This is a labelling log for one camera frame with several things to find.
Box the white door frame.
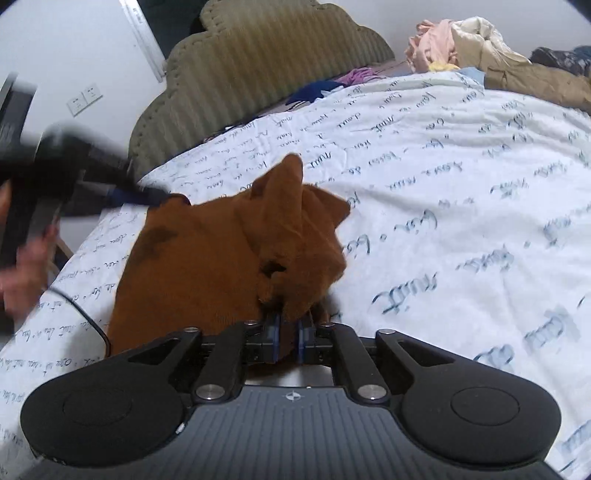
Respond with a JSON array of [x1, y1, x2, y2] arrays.
[[120, 0, 168, 84]]

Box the pink cloth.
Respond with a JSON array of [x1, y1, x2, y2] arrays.
[[405, 18, 459, 73]]

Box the white printed blanket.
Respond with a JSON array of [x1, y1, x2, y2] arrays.
[[0, 71, 591, 480]]

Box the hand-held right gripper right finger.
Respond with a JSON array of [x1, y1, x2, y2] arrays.
[[297, 314, 458, 404]]

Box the black cable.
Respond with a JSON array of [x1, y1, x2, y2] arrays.
[[46, 287, 112, 357]]

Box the tan cloth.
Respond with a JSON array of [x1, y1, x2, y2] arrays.
[[480, 62, 591, 114]]

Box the purple cloth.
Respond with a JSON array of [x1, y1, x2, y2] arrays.
[[335, 67, 387, 88]]

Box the person's left hand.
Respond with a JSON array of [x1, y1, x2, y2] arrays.
[[0, 180, 61, 320]]

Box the cream jacket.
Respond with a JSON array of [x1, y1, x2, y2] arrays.
[[450, 16, 533, 71]]

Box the brown cloth garment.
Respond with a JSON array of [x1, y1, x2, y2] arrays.
[[105, 154, 352, 365]]

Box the dark patterned cloth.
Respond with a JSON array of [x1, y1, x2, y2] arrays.
[[530, 46, 591, 77]]

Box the dark blue cloth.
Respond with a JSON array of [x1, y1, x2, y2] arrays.
[[286, 79, 347, 110]]

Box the grey-green ribbed headboard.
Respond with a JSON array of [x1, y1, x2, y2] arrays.
[[127, 0, 396, 186]]

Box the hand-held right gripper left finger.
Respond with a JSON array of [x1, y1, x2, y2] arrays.
[[127, 310, 283, 403]]

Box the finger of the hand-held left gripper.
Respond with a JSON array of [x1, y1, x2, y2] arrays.
[[83, 179, 174, 209]]

